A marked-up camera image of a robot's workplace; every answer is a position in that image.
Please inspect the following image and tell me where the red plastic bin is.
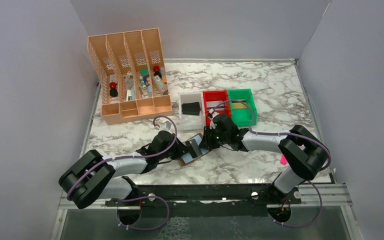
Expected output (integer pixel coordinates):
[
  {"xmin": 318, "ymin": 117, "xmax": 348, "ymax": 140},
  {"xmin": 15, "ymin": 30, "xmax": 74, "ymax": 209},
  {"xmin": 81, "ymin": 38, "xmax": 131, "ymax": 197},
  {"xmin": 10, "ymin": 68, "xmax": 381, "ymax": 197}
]
[{"xmin": 202, "ymin": 90, "xmax": 232, "ymax": 126}]

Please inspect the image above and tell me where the gold card in green bin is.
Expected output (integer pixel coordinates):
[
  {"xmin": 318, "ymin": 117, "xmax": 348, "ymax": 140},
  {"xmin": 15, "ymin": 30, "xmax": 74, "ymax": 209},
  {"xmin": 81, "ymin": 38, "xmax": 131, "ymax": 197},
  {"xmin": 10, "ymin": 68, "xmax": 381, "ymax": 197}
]
[{"xmin": 231, "ymin": 102, "xmax": 247, "ymax": 110}]

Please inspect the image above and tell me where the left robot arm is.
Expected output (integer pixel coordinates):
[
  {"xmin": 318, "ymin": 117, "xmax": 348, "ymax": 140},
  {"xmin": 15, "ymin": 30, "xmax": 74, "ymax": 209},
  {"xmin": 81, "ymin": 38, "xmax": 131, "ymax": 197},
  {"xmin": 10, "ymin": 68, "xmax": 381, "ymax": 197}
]
[{"xmin": 58, "ymin": 130, "xmax": 188, "ymax": 209}]

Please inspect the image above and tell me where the black card in white bin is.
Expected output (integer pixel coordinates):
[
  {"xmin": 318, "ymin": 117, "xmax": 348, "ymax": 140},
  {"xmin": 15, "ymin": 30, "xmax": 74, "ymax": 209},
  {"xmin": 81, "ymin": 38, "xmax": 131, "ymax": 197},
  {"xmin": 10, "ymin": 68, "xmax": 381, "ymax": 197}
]
[{"xmin": 181, "ymin": 102, "xmax": 201, "ymax": 116}]

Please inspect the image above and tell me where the orange desk organizer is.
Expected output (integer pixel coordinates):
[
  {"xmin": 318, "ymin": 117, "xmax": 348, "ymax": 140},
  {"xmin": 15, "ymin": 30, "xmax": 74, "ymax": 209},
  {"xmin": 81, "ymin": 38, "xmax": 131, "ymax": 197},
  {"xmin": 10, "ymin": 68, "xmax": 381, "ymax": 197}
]
[{"xmin": 87, "ymin": 28, "xmax": 173, "ymax": 125}]

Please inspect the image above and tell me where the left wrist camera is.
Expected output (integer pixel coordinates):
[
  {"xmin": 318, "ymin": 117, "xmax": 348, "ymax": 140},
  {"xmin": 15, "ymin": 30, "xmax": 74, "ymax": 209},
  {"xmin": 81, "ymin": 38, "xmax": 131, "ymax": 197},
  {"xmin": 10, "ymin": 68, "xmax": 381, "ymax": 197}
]
[{"xmin": 157, "ymin": 120, "xmax": 173, "ymax": 132}]

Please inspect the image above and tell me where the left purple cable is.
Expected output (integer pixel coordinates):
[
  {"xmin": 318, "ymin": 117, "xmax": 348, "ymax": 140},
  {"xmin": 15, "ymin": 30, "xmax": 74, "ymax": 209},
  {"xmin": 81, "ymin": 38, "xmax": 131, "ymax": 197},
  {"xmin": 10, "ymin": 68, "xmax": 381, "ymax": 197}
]
[{"xmin": 66, "ymin": 115, "xmax": 179, "ymax": 231}]

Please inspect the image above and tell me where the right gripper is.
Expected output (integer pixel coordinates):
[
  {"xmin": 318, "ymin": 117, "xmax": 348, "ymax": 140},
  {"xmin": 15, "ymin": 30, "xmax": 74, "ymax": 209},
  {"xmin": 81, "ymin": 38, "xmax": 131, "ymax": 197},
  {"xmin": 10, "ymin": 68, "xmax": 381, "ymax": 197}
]
[{"xmin": 198, "ymin": 125, "xmax": 230, "ymax": 150}]

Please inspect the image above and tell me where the silver card in red bin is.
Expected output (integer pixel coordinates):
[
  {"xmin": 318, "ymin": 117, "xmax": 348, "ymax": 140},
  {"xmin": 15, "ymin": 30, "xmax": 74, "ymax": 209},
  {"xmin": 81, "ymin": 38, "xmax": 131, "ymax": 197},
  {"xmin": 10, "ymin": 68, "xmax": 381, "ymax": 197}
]
[{"xmin": 206, "ymin": 101, "xmax": 225, "ymax": 111}]

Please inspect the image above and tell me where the purple cable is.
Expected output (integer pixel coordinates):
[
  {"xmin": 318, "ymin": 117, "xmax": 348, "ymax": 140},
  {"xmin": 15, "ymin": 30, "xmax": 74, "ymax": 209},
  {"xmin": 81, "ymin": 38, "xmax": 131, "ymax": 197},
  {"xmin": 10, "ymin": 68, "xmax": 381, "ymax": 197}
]
[
  {"xmin": 207, "ymin": 99, "xmax": 332, "ymax": 229},
  {"xmin": 66, "ymin": 115, "xmax": 179, "ymax": 231}
]

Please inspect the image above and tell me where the pink highlighter marker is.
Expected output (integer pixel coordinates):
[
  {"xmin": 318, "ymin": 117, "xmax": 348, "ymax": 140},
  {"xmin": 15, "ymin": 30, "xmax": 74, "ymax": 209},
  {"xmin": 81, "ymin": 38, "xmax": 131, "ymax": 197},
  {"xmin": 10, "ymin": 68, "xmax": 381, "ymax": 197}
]
[{"xmin": 280, "ymin": 155, "xmax": 288, "ymax": 165}]

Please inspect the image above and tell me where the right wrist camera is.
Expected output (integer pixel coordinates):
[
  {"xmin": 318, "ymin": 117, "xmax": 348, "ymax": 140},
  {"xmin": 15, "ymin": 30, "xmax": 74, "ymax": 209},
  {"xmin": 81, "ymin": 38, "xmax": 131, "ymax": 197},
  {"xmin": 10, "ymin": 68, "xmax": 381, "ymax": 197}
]
[{"xmin": 207, "ymin": 112, "xmax": 219, "ymax": 129}]

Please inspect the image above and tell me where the white plastic bin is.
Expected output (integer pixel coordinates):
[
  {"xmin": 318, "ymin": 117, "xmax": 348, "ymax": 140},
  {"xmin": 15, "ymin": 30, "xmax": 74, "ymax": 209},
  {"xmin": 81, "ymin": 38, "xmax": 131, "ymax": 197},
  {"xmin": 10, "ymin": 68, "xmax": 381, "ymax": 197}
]
[{"xmin": 178, "ymin": 91, "xmax": 205, "ymax": 131}]

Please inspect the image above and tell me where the black mounting rail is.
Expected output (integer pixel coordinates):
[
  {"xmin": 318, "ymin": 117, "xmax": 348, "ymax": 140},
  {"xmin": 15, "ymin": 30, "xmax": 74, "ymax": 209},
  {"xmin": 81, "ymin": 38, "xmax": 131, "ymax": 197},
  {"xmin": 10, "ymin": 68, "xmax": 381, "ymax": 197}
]
[{"xmin": 59, "ymin": 182, "xmax": 349, "ymax": 220}]

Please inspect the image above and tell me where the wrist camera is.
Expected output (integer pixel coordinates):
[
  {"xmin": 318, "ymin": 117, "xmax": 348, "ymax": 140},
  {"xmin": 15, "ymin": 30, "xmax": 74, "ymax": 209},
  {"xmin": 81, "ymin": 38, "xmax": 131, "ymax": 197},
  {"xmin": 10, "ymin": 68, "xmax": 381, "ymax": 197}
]
[
  {"xmin": 207, "ymin": 112, "xmax": 219, "ymax": 129},
  {"xmin": 157, "ymin": 120, "xmax": 173, "ymax": 132}
]

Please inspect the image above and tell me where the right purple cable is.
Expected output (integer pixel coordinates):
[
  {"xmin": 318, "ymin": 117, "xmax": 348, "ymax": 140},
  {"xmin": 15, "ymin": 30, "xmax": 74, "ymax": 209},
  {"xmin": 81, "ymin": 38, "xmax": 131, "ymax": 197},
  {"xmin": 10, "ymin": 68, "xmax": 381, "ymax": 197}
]
[{"xmin": 207, "ymin": 99, "xmax": 332, "ymax": 229}]

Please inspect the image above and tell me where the red black stamp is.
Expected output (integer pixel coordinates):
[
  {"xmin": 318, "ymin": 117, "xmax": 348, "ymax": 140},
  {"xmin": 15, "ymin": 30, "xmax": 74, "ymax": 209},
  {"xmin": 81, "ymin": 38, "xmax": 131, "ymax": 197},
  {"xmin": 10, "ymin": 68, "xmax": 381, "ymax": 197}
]
[{"xmin": 109, "ymin": 82, "xmax": 118, "ymax": 98}]

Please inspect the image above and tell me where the green plastic bin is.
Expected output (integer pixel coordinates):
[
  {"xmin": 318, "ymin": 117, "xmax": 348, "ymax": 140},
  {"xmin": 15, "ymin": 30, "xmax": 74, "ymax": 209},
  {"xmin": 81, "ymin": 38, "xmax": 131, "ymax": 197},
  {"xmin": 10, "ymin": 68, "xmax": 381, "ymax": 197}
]
[{"xmin": 227, "ymin": 88, "xmax": 257, "ymax": 127}]

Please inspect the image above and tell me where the brown leather card holder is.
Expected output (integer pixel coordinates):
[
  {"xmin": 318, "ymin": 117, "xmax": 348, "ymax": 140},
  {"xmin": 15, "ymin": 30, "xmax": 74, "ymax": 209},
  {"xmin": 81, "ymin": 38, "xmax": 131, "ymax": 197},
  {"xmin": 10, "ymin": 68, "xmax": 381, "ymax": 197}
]
[{"xmin": 179, "ymin": 133, "xmax": 210, "ymax": 166}]

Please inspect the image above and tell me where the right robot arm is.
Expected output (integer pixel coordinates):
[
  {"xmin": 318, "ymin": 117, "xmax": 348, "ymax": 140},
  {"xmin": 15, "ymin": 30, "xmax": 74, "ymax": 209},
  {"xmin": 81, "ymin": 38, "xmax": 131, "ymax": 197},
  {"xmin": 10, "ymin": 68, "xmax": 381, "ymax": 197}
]
[{"xmin": 199, "ymin": 113, "xmax": 332, "ymax": 204}]

